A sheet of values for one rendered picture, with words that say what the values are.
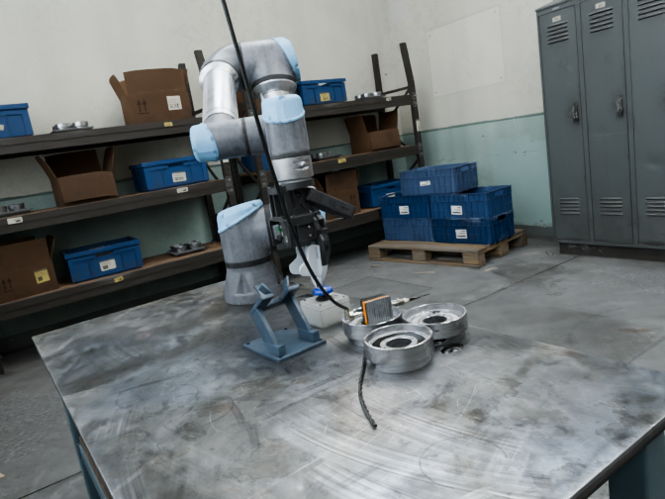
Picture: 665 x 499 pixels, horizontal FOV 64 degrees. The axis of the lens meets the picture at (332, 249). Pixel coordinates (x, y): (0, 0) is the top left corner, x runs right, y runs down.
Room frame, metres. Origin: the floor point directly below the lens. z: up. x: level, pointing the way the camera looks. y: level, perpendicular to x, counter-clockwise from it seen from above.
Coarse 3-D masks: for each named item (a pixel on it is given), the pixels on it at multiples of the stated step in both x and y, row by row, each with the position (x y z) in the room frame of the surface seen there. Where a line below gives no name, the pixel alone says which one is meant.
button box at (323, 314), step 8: (320, 296) 1.02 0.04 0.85; (336, 296) 1.02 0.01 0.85; (344, 296) 1.01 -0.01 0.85; (304, 304) 1.01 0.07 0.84; (312, 304) 0.99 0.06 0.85; (320, 304) 0.98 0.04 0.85; (328, 304) 0.98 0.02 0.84; (344, 304) 1.00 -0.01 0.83; (304, 312) 1.02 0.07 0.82; (312, 312) 0.99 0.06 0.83; (320, 312) 0.97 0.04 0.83; (328, 312) 0.98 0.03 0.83; (336, 312) 0.99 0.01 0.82; (312, 320) 0.99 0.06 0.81; (320, 320) 0.97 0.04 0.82; (328, 320) 0.97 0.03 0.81; (336, 320) 0.98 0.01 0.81
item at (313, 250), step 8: (312, 248) 0.98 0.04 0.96; (312, 256) 0.98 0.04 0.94; (320, 256) 0.98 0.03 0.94; (304, 264) 0.97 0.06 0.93; (312, 264) 0.98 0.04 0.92; (320, 264) 0.99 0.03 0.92; (328, 264) 0.99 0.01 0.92; (304, 272) 0.97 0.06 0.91; (320, 272) 0.99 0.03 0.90; (320, 280) 1.00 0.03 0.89
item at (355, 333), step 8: (400, 312) 0.87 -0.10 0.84; (344, 320) 0.90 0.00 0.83; (360, 320) 0.90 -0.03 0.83; (392, 320) 0.84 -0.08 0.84; (400, 320) 0.86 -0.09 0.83; (344, 328) 0.87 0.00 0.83; (352, 328) 0.85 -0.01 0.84; (360, 328) 0.84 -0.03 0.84; (368, 328) 0.83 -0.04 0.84; (376, 328) 0.83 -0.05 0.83; (352, 336) 0.85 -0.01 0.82; (360, 336) 0.84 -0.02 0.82; (352, 344) 0.86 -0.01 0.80; (360, 344) 0.85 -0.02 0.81
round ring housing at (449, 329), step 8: (432, 304) 0.89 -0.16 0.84; (440, 304) 0.89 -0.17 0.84; (448, 304) 0.88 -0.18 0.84; (456, 304) 0.87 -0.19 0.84; (408, 312) 0.87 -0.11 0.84; (416, 312) 0.89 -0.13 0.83; (424, 312) 0.89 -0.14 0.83; (440, 312) 0.88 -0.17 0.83; (448, 312) 0.87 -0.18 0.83; (456, 312) 0.86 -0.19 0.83; (464, 312) 0.82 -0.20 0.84; (408, 320) 0.86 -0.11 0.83; (424, 320) 0.85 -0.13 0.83; (432, 320) 0.86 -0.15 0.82; (440, 320) 0.86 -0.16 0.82; (448, 320) 0.83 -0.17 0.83; (456, 320) 0.80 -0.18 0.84; (464, 320) 0.81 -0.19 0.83; (432, 328) 0.79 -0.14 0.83; (440, 328) 0.79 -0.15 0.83; (448, 328) 0.79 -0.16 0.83; (456, 328) 0.80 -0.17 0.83; (464, 328) 0.81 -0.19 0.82; (440, 336) 0.79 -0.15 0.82; (448, 336) 0.79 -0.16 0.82; (456, 336) 0.80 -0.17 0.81; (464, 336) 0.82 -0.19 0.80; (440, 344) 0.80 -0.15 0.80
